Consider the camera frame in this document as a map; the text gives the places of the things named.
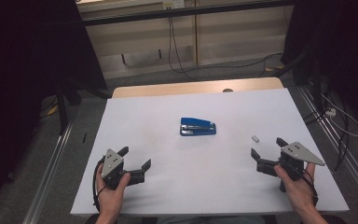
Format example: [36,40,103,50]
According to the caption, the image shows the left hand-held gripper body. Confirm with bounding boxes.
[101,148,146,191]

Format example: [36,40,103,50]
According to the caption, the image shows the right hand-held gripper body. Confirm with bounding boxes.
[255,141,326,192]

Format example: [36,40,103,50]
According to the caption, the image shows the blue stapler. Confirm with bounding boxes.
[179,117,217,137]

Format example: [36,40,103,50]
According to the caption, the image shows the person's left hand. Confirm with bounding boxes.
[95,165,131,217]

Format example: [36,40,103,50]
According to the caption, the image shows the person's right hand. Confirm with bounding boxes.
[273,163,320,213]

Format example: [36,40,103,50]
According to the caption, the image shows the white table sheet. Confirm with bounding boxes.
[70,88,350,217]

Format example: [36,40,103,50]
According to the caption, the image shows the black metal stand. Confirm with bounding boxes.
[54,77,111,136]
[273,46,325,115]

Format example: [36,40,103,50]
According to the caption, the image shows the beige cabinet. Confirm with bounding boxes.
[76,0,295,80]

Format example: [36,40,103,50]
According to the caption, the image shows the black curtain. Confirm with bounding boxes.
[0,0,108,216]
[281,0,358,133]

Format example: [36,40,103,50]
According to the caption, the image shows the black horizontal bar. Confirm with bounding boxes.
[80,0,295,27]

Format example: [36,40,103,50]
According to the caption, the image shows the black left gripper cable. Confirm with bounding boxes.
[91,157,107,214]

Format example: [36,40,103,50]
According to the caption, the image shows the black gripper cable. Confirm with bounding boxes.
[292,164,320,207]
[91,157,107,214]

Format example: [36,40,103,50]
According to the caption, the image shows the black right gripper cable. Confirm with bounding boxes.
[292,164,320,207]

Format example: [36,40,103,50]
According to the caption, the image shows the bundle of black cables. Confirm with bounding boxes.
[302,102,351,173]

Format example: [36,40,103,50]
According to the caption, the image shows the aluminium floor rail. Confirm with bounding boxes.
[21,119,76,224]
[296,85,358,204]

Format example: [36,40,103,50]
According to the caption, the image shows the white cable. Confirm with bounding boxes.
[320,92,358,138]

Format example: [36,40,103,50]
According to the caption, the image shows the black floor cable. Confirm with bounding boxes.
[180,52,284,79]

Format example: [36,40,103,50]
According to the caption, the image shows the black hanging cables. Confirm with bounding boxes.
[167,17,197,81]

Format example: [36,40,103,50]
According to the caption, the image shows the white wall socket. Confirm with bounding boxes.
[162,0,186,10]

